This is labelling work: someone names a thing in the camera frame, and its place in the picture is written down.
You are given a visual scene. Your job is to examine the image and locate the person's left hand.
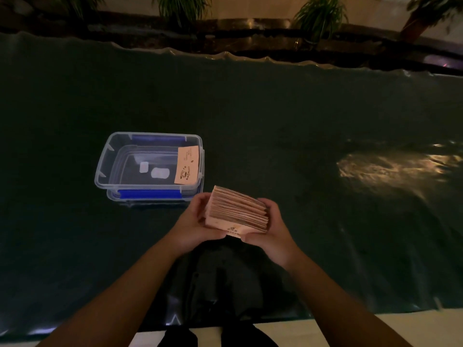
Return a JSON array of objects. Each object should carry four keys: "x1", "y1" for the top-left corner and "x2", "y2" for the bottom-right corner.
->
[{"x1": 168, "y1": 193, "x2": 229, "y2": 258}]

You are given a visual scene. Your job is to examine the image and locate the person's right hand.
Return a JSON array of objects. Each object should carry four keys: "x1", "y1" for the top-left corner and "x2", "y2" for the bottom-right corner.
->
[{"x1": 240, "y1": 198, "x2": 304, "y2": 272}]

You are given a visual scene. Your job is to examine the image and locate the stack of pink paper packets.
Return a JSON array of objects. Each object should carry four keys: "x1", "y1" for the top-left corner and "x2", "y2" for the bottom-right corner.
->
[{"x1": 204, "y1": 185, "x2": 270, "y2": 240}]

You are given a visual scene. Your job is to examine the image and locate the person's left forearm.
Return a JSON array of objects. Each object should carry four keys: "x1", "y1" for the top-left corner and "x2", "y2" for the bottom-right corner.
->
[{"x1": 36, "y1": 233, "x2": 190, "y2": 347}]

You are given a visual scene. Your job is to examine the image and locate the person's right forearm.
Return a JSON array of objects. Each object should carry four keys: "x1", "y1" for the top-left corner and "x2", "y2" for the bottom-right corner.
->
[{"x1": 284, "y1": 249, "x2": 413, "y2": 347}]

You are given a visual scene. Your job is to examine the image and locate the single pink printed sachet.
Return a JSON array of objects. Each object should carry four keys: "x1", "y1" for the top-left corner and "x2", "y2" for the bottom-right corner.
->
[{"x1": 174, "y1": 145, "x2": 200, "y2": 185}]

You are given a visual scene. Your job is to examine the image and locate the dark green plastic table cover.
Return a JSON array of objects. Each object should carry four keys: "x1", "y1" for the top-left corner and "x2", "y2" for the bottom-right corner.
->
[{"x1": 0, "y1": 30, "x2": 463, "y2": 341}]

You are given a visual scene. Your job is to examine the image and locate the person's black clothing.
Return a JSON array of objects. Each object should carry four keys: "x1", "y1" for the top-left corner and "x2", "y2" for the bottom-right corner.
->
[{"x1": 139, "y1": 236, "x2": 312, "y2": 347}]

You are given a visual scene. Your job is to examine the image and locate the clear plastic container blue clips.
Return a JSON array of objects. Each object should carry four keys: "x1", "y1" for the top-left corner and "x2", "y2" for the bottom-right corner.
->
[{"x1": 94, "y1": 132, "x2": 205, "y2": 204}]

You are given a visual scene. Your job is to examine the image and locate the green leafy potted plant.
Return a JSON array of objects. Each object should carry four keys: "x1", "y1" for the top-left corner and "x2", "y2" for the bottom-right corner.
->
[
  {"x1": 151, "y1": 0, "x2": 215, "y2": 27},
  {"x1": 292, "y1": 0, "x2": 350, "y2": 44},
  {"x1": 50, "y1": 0, "x2": 106, "y2": 19}
]

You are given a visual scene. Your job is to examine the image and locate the plant in terracotta pot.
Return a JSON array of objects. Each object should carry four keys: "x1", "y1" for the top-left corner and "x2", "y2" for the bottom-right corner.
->
[{"x1": 399, "y1": 0, "x2": 463, "y2": 42}]

